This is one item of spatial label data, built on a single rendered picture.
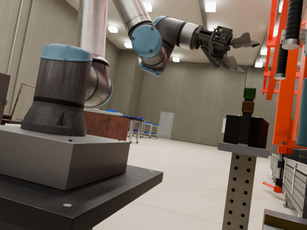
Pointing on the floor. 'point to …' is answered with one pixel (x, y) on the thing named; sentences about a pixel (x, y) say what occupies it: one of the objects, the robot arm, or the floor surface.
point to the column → (239, 192)
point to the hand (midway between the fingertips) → (251, 59)
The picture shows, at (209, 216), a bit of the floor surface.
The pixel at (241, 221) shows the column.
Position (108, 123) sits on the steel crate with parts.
